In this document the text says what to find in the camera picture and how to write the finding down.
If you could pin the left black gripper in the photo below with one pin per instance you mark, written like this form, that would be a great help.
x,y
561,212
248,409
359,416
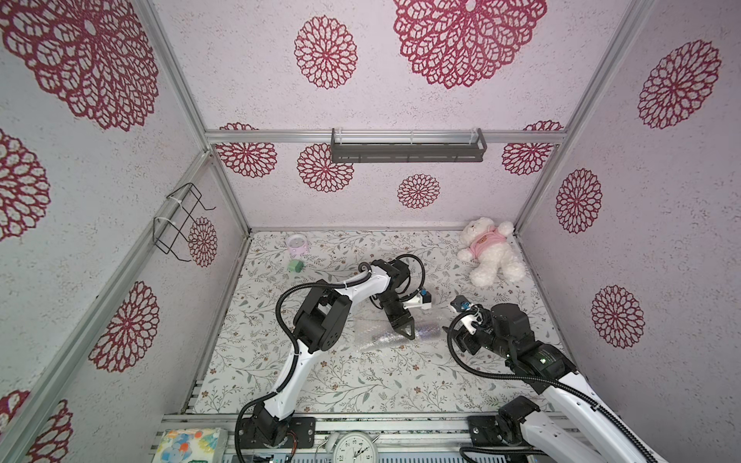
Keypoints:
x,y
408,321

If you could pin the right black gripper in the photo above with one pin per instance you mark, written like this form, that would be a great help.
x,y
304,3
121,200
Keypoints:
x,y
467,336

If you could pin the purple glass bottle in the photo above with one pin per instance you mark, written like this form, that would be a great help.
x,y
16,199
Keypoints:
x,y
426,333

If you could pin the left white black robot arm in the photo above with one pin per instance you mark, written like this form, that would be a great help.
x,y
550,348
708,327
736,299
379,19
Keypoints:
x,y
320,321

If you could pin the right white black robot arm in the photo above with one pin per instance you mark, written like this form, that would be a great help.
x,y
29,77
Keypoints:
x,y
548,371

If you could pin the white teddy bear pink shirt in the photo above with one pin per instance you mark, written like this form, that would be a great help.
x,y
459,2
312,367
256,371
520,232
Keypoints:
x,y
486,244

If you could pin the small green cube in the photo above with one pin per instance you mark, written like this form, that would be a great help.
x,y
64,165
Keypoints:
x,y
296,266

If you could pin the pink tape roll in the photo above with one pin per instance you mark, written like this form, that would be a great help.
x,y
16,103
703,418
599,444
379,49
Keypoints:
x,y
297,245

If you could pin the white analog clock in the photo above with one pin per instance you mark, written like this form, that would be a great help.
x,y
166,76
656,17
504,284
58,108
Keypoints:
x,y
355,447

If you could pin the colourful tissue box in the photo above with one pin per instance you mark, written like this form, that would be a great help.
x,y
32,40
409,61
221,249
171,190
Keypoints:
x,y
199,445

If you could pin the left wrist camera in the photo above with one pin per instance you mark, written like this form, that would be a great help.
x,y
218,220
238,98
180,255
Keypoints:
x,y
422,300

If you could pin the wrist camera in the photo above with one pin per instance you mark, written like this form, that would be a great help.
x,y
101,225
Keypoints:
x,y
461,305
422,300

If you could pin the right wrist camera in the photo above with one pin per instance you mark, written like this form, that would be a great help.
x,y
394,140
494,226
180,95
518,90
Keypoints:
x,y
461,305

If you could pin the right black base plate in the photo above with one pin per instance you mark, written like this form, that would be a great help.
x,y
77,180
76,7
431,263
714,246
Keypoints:
x,y
493,431

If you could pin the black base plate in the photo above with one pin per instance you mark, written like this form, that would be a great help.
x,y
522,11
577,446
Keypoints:
x,y
493,431
255,433

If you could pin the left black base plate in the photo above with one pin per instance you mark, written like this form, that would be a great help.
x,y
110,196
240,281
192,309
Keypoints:
x,y
255,433

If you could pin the black wall shelf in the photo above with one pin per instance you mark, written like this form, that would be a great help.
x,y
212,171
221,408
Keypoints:
x,y
472,151

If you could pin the black wire wall rack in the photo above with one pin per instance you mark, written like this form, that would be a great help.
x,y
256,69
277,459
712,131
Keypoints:
x,y
169,228

